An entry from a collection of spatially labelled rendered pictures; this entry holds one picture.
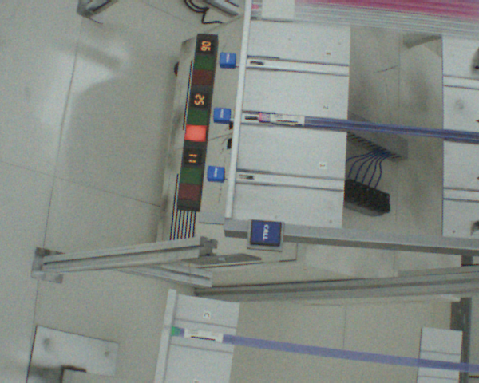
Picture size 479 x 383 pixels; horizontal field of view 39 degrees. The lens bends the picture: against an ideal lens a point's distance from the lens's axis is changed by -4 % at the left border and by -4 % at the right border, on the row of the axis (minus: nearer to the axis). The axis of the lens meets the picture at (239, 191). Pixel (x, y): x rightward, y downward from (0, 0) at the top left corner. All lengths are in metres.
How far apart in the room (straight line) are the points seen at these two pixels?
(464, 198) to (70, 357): 1.06
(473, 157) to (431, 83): 0.74
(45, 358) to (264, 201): 0.81
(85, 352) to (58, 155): 0.52
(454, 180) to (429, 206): 0.62
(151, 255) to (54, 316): 0.51
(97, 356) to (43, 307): 0.20
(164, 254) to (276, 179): 0.27
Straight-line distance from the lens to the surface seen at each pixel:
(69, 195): 1.86
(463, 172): 1.29
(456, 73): 1.35
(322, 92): 1.29
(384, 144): 1.68
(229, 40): 1.91
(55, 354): 1.81
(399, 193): 1.78
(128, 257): 1.45
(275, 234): 1.16
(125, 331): 1.93
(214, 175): 1.22
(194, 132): 1.27
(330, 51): 1.32
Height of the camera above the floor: 1.61
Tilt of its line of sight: 47 degrees down
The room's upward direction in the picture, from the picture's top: 79 degrees clockwise
